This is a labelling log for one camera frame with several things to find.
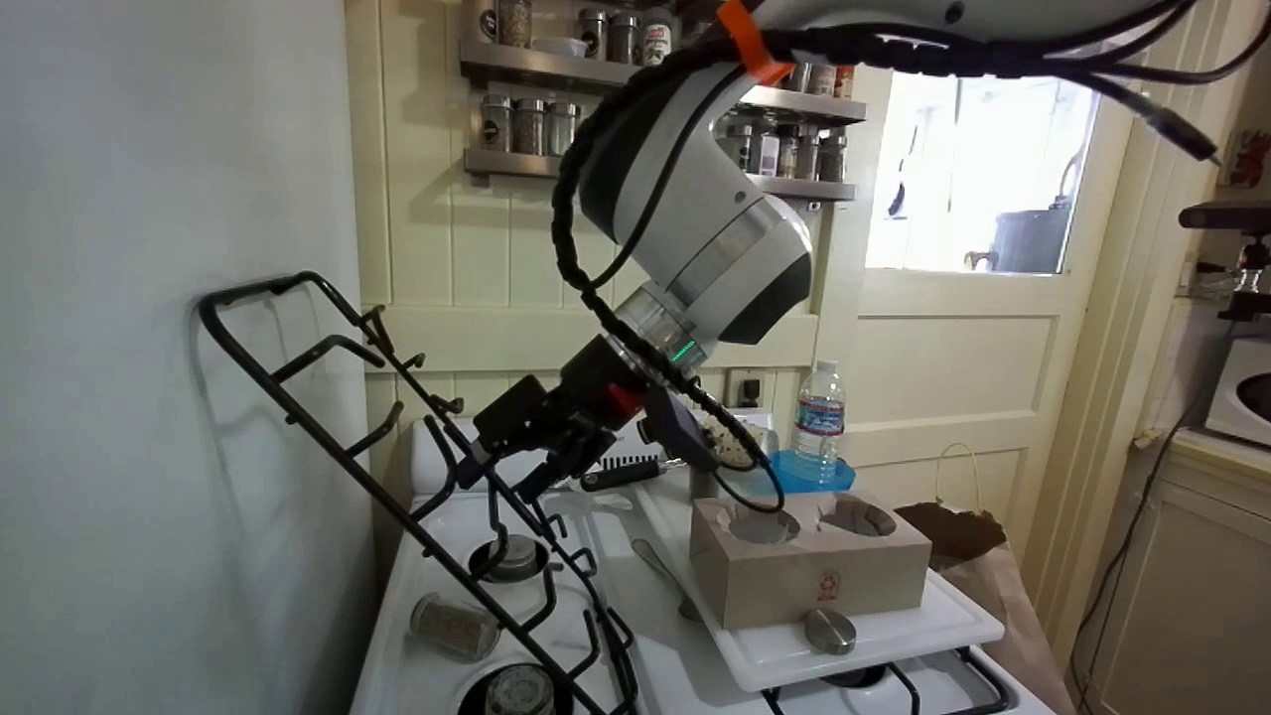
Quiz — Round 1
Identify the brown paper bag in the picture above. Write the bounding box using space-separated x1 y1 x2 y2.
893 439 1080 715

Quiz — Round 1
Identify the white refrigerator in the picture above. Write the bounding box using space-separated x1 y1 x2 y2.
0 0 390 715

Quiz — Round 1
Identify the black grate under cutting board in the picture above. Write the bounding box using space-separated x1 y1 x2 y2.
762 643 1027 715

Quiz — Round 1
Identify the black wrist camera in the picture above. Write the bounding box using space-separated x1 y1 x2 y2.
468 369 560 457

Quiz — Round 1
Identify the grey bucket outside window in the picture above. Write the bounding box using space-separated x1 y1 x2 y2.
987 195 1080 277

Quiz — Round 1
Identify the blue plastic bowl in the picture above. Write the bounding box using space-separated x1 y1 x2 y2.
765 443 863 499

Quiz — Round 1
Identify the white cutting board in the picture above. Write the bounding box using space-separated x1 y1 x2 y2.
633 473 1009 700

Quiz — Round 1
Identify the wooden block with two holes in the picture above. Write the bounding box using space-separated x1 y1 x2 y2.
686 487 938 637

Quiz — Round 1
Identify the grey wall shelf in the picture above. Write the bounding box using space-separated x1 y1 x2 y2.
458 0 872 128
459 140 859 206

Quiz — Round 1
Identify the glass spice jar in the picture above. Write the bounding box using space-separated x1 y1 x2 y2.
639 10 680 73
609 9 642 67
545 99 582 159
507 97 548 159
725 116 762 176
757 119 794 181
788 123 823 181
476 91 517 153
581 3 614 65
814 123 851 187

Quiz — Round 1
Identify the grey cylindrical shaker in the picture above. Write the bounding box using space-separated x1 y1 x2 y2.
405 590 503 662

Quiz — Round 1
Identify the clear plastic water bottle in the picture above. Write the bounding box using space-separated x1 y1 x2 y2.
792 359 851 462

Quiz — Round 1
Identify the black cable by cabinet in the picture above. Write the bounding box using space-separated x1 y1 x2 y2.
1068 404 1193 666

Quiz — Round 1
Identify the round stove burner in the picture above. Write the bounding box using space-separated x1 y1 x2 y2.
454 658 581 715
463 528 557 590

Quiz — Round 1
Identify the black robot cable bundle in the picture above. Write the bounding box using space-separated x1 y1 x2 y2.
548 0 1271 516

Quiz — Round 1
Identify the black gas stove grate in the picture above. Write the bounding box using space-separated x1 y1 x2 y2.
196 271 649 715

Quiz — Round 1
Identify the white gas stove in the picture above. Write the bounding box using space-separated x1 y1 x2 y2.
344 404 1064 715

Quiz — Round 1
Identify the cream kitchen cabinet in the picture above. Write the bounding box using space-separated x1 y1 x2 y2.
1075 425 1271 715

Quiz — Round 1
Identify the bright window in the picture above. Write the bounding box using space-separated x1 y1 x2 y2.
867 65 1105 283

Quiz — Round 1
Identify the small mug on shelf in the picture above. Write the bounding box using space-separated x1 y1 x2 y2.
471 0 536 52

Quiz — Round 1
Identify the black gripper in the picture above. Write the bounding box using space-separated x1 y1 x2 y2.
507 332 655 504

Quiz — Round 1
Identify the white microwave oven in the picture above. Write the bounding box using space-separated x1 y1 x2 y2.
1199 332 1271 454

